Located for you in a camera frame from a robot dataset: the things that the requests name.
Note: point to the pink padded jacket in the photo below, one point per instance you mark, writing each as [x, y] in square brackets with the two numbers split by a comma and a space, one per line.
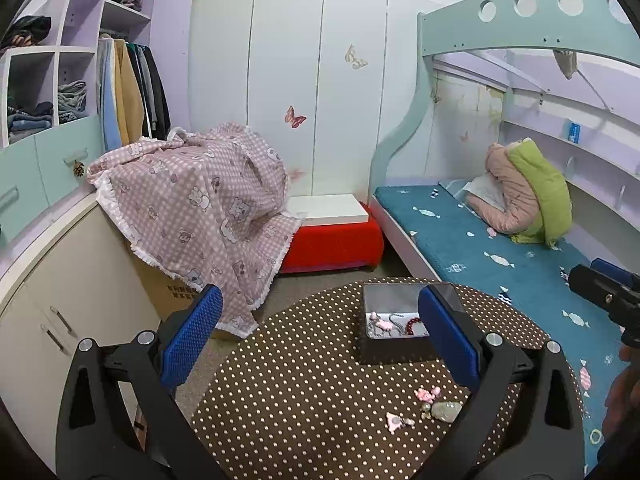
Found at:
[521, 208]

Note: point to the white board on ottoman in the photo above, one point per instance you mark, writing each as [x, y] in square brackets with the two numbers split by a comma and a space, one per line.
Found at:
[327, 210]

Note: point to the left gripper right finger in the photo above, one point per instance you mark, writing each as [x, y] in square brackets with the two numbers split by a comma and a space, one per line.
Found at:
[543, 438]

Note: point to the person's right hand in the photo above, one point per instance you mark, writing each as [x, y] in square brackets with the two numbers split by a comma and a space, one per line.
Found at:
[624, 393]

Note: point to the pink bow hair clip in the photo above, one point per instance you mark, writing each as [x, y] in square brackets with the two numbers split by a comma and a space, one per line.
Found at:
[428, 395]

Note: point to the red ottoman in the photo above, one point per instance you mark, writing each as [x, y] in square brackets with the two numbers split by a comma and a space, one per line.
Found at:
[336, 247]

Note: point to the folded jeans pile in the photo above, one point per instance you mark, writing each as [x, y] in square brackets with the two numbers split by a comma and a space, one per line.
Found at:
[23, 123]

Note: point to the hanging clothes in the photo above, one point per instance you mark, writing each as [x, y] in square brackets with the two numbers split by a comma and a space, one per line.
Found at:
[131, 98]

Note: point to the white bear hair clip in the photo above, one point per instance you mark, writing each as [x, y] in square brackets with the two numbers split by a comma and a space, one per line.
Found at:
[395, 422]

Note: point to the pink butterfly wall sticker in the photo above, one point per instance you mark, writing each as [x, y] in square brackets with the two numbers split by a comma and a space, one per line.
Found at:
[292, 119]

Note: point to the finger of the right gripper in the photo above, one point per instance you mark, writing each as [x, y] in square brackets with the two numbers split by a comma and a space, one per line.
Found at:
[612, 271]

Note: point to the lilac wardrobe shelf unit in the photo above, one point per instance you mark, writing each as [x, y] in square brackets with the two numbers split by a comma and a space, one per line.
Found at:
[43, 175]

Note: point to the pale green jade pendant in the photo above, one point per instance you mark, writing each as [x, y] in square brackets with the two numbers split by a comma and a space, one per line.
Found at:
[446, 411]

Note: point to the beige butterfly wall sticker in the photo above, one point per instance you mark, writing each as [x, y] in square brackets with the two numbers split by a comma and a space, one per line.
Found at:
[353, 59]

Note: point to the cardboard box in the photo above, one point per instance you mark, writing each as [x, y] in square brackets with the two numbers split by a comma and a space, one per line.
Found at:
[166, 294]

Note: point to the blue box on shelf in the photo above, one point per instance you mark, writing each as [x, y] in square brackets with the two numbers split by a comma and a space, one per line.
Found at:
[573, 132]

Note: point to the brown polka dot tablecloth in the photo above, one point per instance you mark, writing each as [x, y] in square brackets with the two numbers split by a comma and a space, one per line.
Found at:
[292, 401]

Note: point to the green padded jacket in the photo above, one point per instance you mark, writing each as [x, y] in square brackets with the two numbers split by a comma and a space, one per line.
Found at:
[554, 218]

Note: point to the white pillow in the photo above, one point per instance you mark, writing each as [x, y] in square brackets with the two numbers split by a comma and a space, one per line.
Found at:
[487, 188]

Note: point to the dark jewelry box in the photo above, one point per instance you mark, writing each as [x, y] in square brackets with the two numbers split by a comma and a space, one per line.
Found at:
[391, 330]

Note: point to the cream cabinet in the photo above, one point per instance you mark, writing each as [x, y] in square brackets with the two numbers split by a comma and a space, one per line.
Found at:
[75, 281]

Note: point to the teal bunk bed frame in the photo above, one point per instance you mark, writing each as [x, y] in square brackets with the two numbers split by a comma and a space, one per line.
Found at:
[537, 50]

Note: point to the pink checkered bear blanket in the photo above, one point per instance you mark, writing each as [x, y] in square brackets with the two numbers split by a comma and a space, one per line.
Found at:
[205, 209]

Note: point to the teal candy print mattress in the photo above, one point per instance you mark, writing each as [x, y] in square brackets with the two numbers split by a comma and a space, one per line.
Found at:
[530, 278]

